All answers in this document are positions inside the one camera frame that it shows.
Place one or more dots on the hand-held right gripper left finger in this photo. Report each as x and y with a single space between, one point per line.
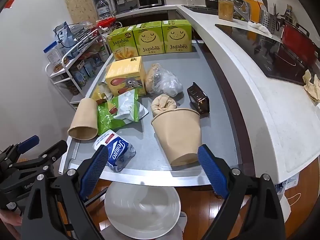
93 170

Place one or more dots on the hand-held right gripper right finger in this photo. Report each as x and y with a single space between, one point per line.
212 172

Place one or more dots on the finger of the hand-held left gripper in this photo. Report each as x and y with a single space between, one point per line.
53 151
27 142

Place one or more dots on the white blue tissue packet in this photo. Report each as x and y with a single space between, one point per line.
120 150

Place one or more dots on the small brown paper cup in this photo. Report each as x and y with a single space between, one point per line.
83 120

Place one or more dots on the green snack bag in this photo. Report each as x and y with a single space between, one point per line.
106 122

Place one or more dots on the large brown paper cup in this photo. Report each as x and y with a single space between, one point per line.
175 135

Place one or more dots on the white trash bin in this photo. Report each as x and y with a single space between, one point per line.
142 205

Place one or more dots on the yellow foil wrapper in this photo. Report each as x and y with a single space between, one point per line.
98 95

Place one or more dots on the dark brown plastic tray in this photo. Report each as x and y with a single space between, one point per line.
198 98

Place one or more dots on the brown paper napkin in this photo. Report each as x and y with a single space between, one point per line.
163 103

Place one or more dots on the yellow cardboard box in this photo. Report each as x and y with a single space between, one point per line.
125 72

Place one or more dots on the clear bag with brown paper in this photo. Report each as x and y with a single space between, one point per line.
162 82

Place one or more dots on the person's left hand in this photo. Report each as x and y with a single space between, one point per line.
10 218

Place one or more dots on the white metal rack trolley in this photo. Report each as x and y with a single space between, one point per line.
65 65

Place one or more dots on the clear container blue lid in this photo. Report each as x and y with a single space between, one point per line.
53 57

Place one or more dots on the blue coffee bag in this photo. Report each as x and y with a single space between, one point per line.
62 33

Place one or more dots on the green snack box fries picture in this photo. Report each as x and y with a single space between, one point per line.
122 42

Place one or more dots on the black induction hob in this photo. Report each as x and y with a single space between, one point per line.
257 47

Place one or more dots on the crumpled beige paper towel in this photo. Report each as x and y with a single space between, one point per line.
312 85

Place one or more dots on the red lid food container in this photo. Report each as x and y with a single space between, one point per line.
105 22

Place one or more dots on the green face-print snack box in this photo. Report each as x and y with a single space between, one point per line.
177 36
150 40

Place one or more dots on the large water bottle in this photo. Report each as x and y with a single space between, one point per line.
103 8

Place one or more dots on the white dish cloth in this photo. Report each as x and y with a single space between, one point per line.
260 27

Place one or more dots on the red cooking pot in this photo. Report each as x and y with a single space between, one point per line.
300 42

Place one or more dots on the steel utensil holder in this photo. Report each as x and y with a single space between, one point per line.
270 20

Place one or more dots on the amber plastic container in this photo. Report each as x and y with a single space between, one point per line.
225 8

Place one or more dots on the orange cutting board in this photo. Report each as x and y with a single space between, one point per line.
253 8

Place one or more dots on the drinking glass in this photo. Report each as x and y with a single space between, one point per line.
190 1

